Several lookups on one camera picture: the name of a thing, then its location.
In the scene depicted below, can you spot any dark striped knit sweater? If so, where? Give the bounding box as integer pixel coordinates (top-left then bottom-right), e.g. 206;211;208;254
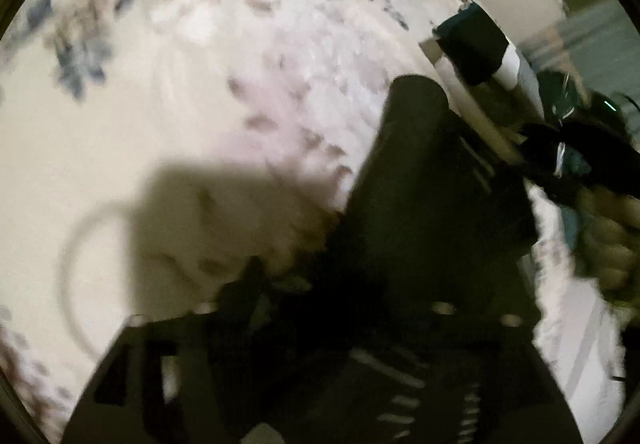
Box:
240;73;544;444

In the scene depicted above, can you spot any floral bed cover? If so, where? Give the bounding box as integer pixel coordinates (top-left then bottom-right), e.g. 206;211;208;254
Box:
1;0;637;443

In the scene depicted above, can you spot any folded black white striped garment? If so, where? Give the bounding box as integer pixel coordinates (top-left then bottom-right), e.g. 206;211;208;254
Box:
420;2;544;128

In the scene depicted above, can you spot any right grey-green curtain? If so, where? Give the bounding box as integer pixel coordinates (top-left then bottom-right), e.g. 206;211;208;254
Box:
522;0;639;100

